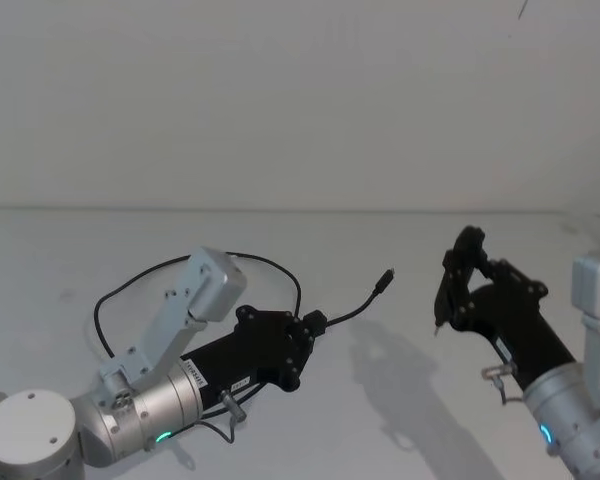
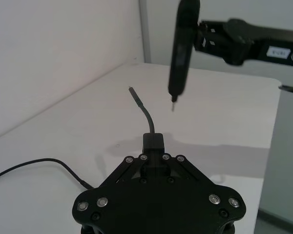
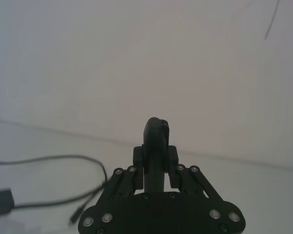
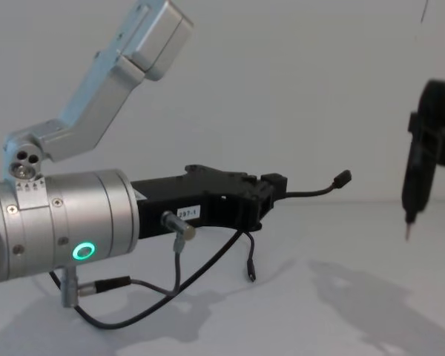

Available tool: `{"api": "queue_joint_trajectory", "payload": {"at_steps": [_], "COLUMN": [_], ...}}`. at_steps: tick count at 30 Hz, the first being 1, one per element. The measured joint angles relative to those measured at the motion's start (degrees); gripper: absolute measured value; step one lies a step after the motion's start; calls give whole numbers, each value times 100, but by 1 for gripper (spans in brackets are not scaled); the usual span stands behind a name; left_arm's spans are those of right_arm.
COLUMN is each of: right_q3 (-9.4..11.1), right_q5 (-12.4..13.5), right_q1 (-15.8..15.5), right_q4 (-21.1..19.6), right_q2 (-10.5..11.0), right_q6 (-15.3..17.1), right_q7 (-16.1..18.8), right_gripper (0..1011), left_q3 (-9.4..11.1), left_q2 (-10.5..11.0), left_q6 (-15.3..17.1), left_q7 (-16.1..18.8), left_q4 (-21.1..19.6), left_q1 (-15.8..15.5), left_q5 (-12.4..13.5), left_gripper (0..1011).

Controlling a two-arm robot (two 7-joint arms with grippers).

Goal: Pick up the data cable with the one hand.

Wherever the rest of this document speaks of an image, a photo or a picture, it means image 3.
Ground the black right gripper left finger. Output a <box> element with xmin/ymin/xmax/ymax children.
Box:
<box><xmin>95</xmin><ymin>117</ymin><xmax>168</xmax><ymax>210</ymax></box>

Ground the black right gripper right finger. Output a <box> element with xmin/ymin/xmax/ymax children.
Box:
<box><xmin>161</xmin><ymin>118</ymin><xmax>226</xmax><ymax>211</ymax></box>

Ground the white table cloth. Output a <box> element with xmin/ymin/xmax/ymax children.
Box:
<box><xmin>0</xmin><ymin>118</ymin><xmax>293</xmax><ymax>234</ymax></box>

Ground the small black box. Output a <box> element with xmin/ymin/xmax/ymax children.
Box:
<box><xmin>0</xmin><ymin>187</ymin><xmax>15</xmax><ymax>216</ymax></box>

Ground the black cable with plug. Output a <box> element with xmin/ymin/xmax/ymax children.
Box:
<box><xmin>0</xmin><ymin>154</ymin><xmax>107</xmax><ymax>224</ymax></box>

